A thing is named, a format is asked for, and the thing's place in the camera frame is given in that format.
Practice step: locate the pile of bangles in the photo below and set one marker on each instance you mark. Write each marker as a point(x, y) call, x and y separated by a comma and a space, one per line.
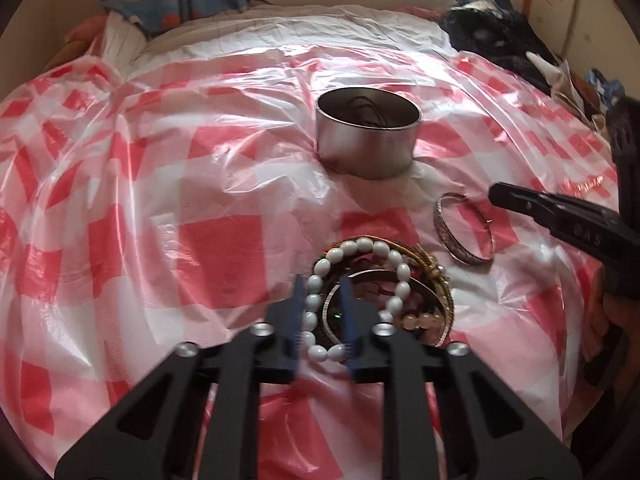
point(429, 262)

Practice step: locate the pile of mixed clutter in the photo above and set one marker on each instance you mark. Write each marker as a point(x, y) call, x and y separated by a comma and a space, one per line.
point(580, 87)

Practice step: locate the round steel bowl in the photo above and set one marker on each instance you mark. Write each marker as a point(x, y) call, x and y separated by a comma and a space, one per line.
point(367, 152)

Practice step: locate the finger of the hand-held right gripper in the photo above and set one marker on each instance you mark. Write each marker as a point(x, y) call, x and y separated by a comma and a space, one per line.
point(560, 212)

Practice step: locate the red white checkered plastic sheet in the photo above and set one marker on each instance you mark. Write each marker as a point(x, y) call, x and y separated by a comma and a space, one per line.
point(150, 210)

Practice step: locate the patterned silver bangle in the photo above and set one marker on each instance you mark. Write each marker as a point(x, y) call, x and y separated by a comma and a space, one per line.
point(452, 247)

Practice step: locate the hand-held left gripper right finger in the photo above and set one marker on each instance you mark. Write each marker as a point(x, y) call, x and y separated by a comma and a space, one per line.
point(350, 310)

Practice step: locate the white striped quilt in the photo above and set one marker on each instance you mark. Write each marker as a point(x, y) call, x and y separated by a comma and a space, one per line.
point(280, 27)

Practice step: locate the person's right hand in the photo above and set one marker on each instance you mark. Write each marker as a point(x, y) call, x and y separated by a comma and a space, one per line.
point(602, 320)

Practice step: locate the pink pillow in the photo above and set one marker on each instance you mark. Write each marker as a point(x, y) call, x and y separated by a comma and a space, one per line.
point(85, 32)

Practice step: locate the dark silver-rimmed bangle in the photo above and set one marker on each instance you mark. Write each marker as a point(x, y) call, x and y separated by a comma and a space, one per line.
point(372, 274)

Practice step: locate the black clothing pile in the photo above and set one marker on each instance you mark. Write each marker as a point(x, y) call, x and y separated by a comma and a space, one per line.
point(492, 35)

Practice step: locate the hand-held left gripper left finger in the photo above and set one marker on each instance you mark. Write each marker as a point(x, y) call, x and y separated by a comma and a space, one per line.
point(298, 312)

